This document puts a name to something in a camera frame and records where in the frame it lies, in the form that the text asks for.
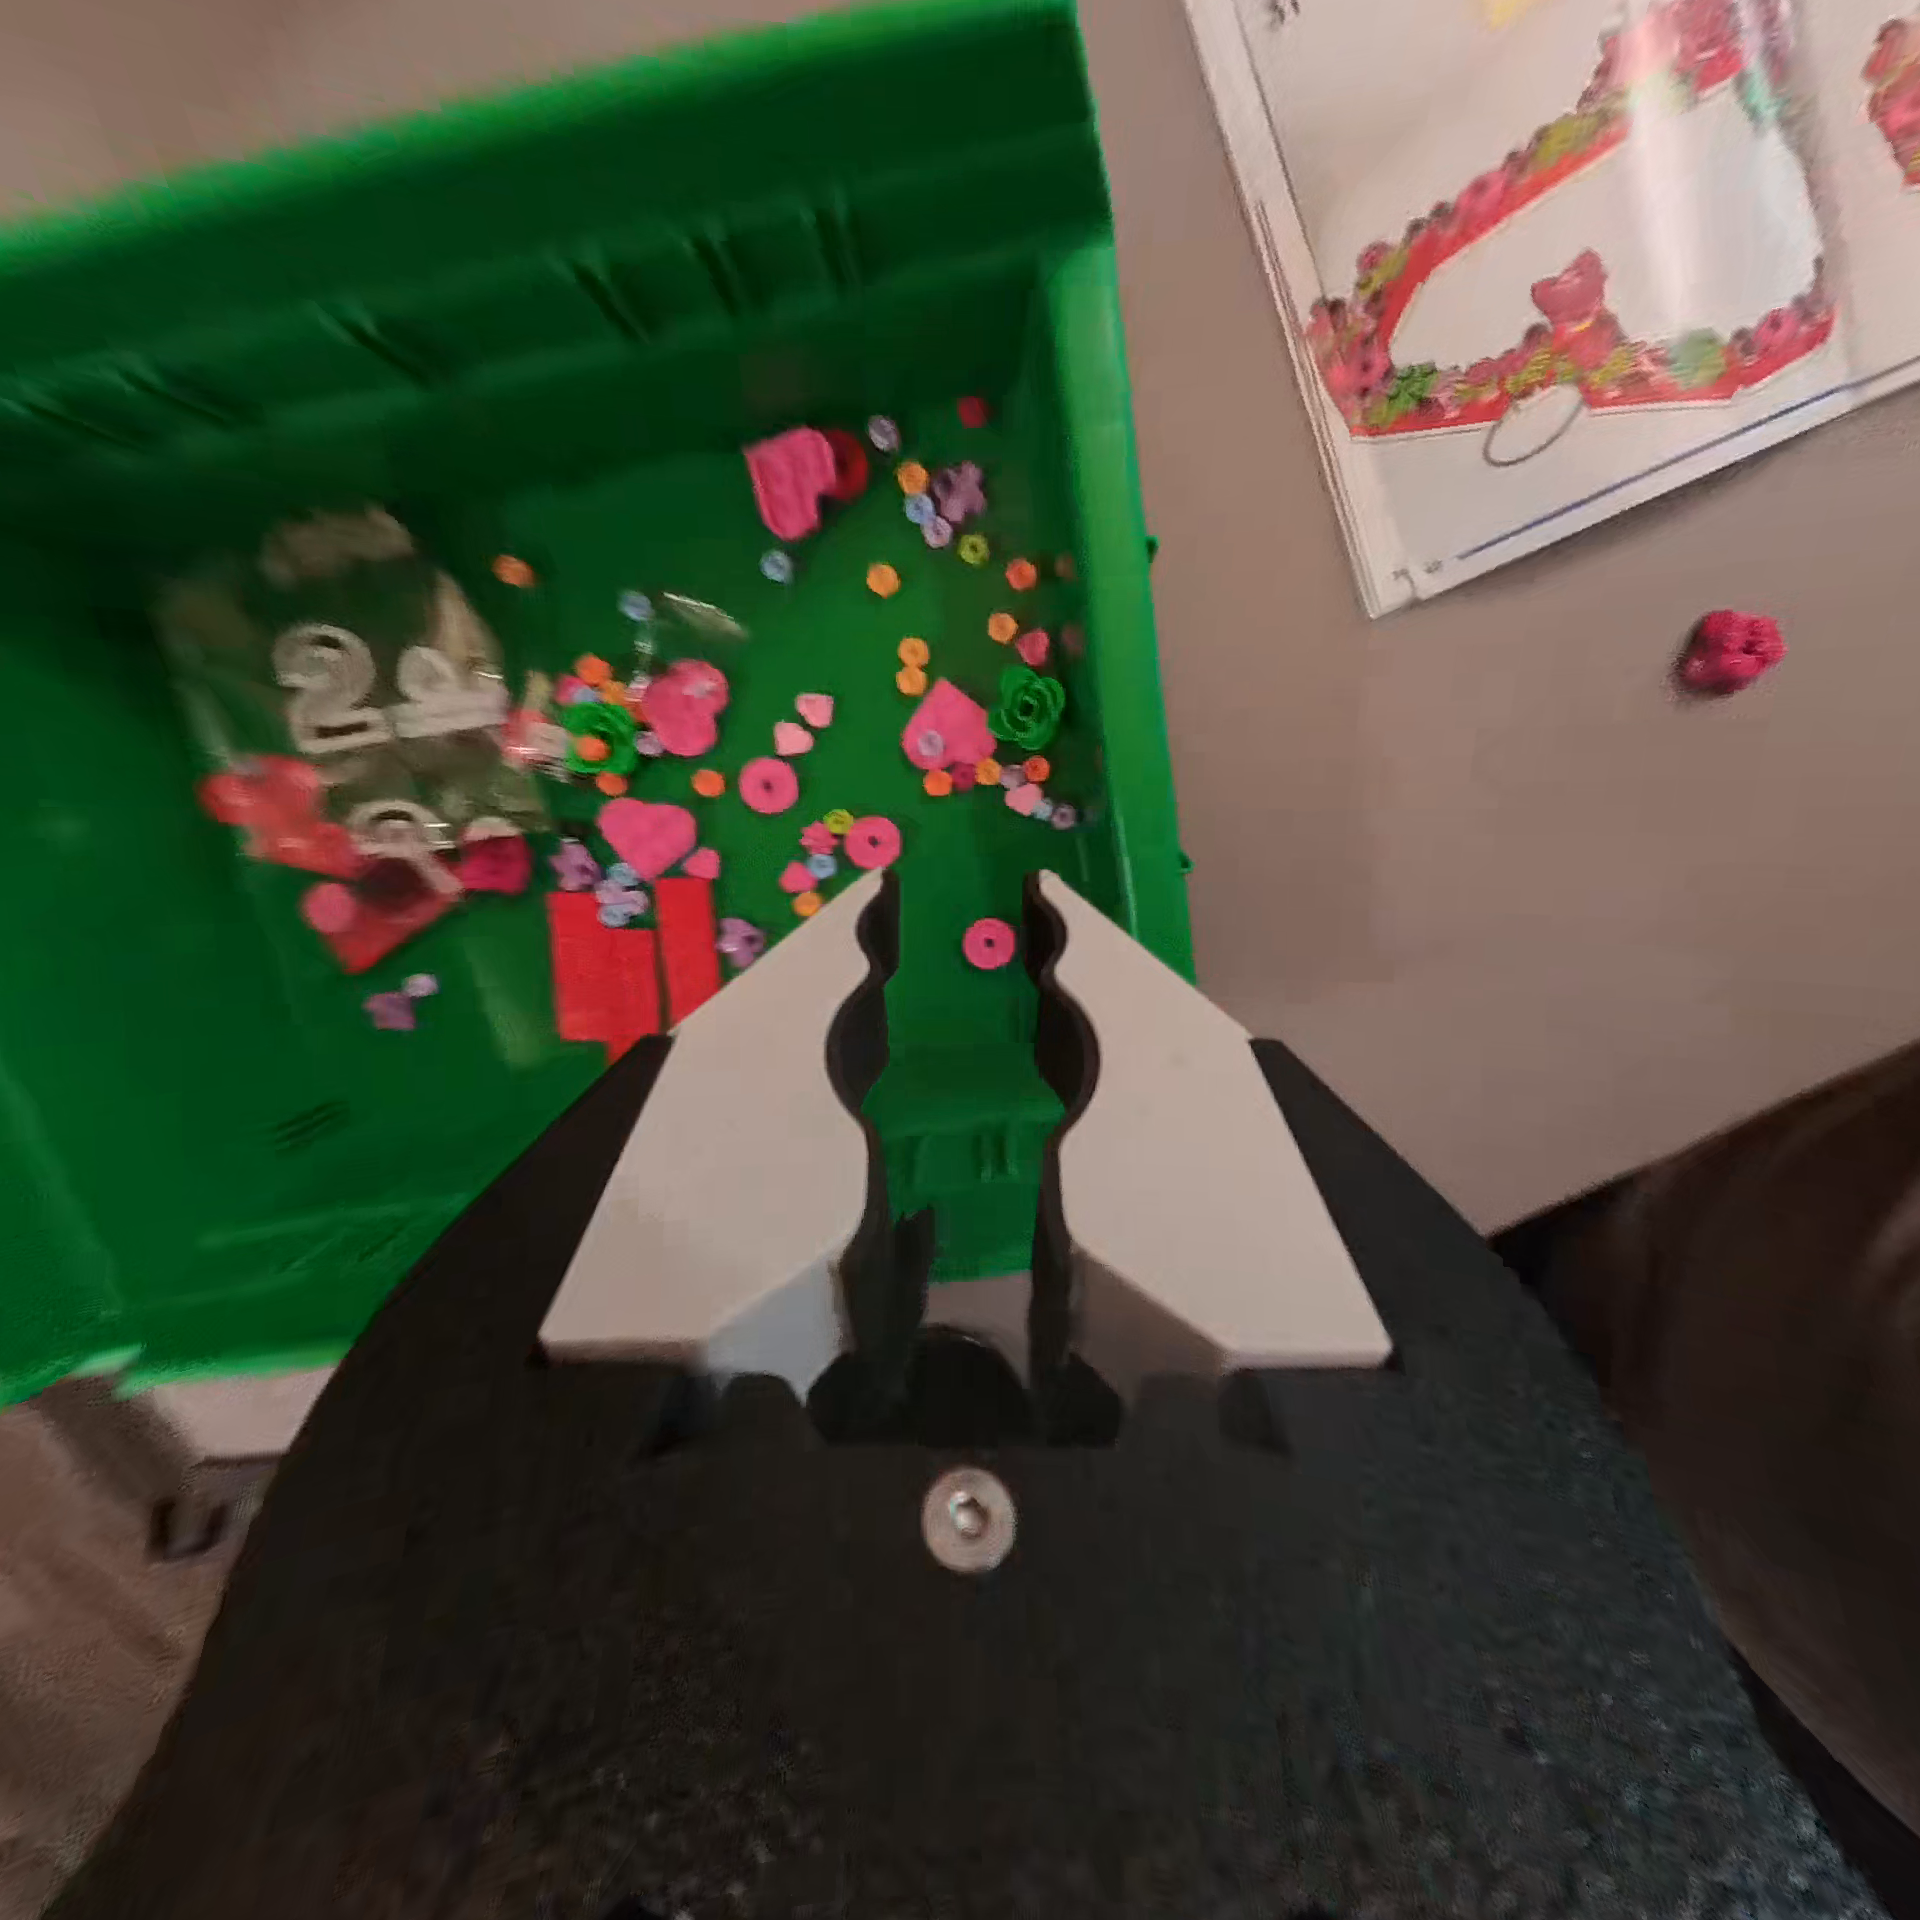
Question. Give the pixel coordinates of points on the clear plastic bag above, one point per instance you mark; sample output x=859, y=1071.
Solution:
x=374, y=675

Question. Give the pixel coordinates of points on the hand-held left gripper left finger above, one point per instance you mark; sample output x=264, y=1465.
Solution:
x=721, y=1184

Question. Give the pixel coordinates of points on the green plastic bin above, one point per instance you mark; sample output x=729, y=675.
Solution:
x=269, y=1171

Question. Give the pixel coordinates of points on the brown cloth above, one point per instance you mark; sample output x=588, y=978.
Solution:
x=1740, y=1380

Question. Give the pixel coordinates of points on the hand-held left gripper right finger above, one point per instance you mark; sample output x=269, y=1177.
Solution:
x=1200, y=1184

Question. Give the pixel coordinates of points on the green lego rose piece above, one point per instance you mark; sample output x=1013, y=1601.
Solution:
x=1030, y=704
x=598, y=734

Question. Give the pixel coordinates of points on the magenta lego flower piece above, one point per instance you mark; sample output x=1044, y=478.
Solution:
x=1731, y=651

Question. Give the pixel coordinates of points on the red lego brick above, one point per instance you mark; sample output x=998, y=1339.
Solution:
x=686, y=944
x=598, y=971

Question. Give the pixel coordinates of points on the lego instruction booklet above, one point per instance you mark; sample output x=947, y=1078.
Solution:
x=1588, y=271

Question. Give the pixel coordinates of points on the pink round lego plate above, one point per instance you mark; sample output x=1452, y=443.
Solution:
x=988, y=942

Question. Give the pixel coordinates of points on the pile of small lego pieces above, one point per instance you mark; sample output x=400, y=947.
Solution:
x=885, y=721

